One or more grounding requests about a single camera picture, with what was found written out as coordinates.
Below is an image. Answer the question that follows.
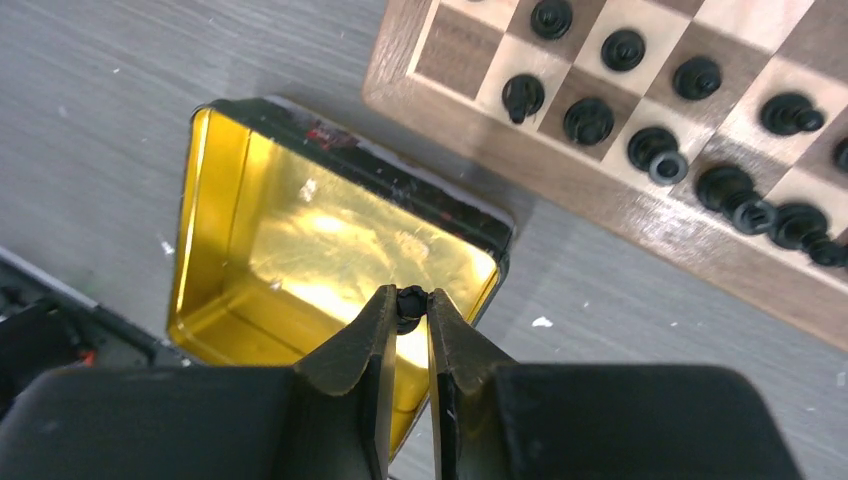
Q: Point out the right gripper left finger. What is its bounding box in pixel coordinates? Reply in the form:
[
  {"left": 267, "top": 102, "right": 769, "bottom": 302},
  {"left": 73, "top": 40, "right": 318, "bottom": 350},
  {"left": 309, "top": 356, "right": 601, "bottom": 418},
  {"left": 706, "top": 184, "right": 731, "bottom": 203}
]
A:
[{"left": 1, "top": 285, "right": 398, "bottom": 479}]

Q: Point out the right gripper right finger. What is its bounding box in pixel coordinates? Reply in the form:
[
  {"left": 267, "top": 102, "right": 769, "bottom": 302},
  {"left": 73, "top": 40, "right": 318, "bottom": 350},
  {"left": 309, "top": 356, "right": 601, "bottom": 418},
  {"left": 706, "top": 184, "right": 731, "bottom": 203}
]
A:
[{"left": 427, "top": 290, "right": 802, "bottom": 479}]

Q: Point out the black rook chess piece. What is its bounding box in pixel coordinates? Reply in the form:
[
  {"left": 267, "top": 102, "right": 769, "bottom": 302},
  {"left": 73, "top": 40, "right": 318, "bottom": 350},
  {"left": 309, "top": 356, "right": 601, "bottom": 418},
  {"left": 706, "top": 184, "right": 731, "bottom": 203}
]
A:
[{"left": 396, "top": 285, "right": 429, "bottom": 335}]

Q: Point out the gold metal tray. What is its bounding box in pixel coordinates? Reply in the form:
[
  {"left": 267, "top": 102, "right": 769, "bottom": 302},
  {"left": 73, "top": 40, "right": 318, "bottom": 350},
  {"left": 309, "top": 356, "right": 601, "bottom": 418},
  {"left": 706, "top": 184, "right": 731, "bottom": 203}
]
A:
[{"left": 166, "top": 96, "right": 515, "bottom": 424}]

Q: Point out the wooden chess board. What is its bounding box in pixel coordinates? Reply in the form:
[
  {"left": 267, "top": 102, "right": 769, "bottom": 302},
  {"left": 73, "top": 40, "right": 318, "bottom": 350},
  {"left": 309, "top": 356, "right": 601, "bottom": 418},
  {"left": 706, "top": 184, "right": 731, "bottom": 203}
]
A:
[{"left": 363, "top": 1, "right": 847, "bottom": 347}]

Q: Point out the black pawn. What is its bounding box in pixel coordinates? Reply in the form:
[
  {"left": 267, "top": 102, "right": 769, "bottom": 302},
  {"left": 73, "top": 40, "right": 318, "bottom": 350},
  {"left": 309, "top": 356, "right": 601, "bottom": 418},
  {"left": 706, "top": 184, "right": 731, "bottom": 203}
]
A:
[
  {"left": 672, "top": 56, "right": 723, "bottom": 101},
  {"left": 759, "top": 92, "right": 825, "bottom": 137},
  {"left": 600, "top": 29, "right": 646, "bottom": 72},
  {"left": 530, "top": 0, "right": 573, "bottom": 40},
  {"left": 831, "top": 137, "right": 848, "bottom": 174}
]

